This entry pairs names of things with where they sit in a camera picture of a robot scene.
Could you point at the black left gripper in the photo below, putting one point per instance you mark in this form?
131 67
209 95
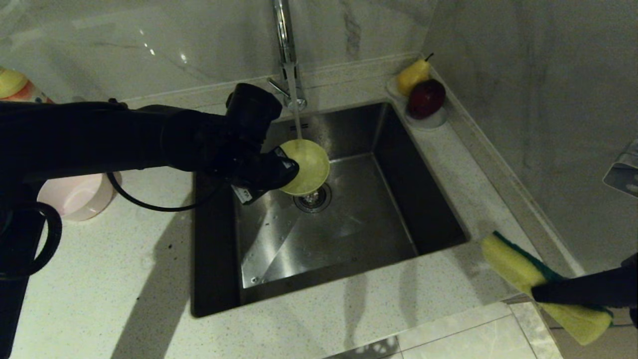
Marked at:
229 149

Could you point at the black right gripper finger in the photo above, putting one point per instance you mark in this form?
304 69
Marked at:
588 291

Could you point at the yellow plastic bowl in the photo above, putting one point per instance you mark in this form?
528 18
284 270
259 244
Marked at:
306 167

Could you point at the green and yellow sponge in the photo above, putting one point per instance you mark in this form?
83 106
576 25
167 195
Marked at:
513 267

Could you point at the chrome faucet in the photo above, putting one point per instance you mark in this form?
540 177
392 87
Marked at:
285 40

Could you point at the pink plastic bowl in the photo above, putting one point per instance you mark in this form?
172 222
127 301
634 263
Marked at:
75 197

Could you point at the yellow-capped dish soap bottle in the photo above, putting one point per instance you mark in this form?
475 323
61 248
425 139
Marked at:
15 85

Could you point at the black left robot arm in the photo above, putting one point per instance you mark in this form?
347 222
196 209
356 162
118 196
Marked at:
99 137

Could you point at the round metal sink drain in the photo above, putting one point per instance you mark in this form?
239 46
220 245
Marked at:
316 202

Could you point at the stainless steel sink basin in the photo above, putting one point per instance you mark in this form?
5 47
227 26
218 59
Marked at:
349 234

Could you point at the beige cabinet front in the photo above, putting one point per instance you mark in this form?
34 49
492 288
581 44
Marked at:
553 339

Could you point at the small white fruit dish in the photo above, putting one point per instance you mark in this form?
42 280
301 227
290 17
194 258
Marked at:
433 122

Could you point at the yellow pear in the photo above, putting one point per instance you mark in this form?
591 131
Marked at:
412 76

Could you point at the dark red apple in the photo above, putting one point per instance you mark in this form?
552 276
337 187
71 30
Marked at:
426 98

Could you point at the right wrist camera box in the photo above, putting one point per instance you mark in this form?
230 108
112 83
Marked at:
623 174

